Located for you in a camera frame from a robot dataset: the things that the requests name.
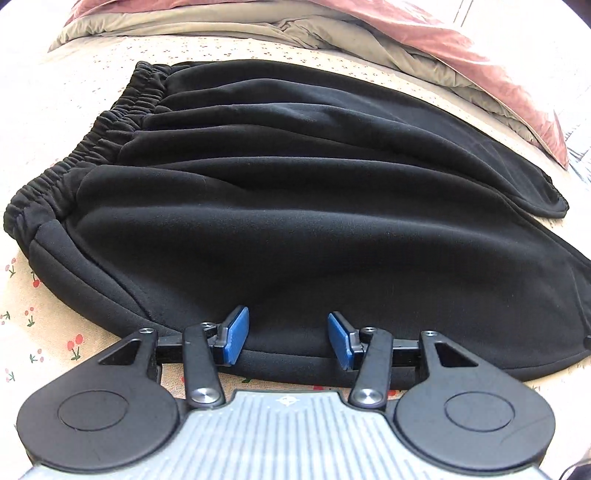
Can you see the pink duvet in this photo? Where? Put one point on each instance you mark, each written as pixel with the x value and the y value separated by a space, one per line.
pixel 415 32

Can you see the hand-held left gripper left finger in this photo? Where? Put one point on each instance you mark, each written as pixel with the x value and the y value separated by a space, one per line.
pixel 238 333

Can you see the grey quilted blanket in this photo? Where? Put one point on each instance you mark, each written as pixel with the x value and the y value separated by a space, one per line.
pixel 582 166

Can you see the black pants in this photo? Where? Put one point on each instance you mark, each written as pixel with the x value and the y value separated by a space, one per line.
pixel 295 221

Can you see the cherry print bed sheet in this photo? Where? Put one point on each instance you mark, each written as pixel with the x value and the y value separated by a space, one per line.
pixel 46 97

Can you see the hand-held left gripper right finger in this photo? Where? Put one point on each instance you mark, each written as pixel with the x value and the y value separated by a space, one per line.
pixel 338 339

